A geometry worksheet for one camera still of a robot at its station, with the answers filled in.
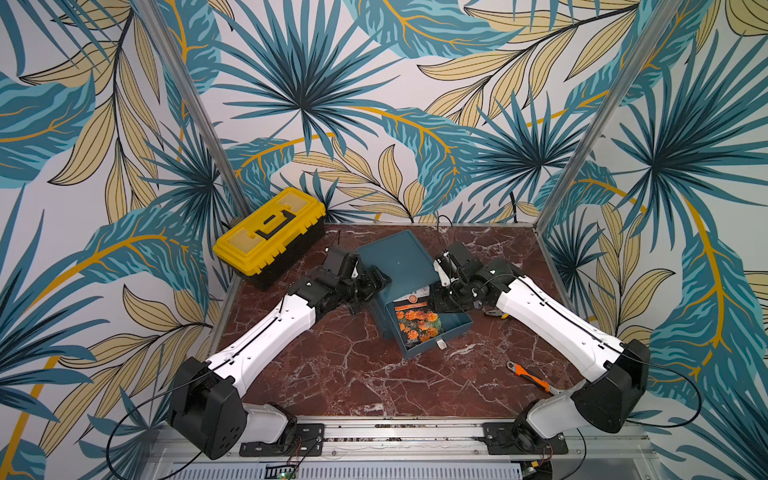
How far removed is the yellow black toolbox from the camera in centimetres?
91

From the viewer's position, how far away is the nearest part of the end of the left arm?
569 millimetres

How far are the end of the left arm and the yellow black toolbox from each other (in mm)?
363
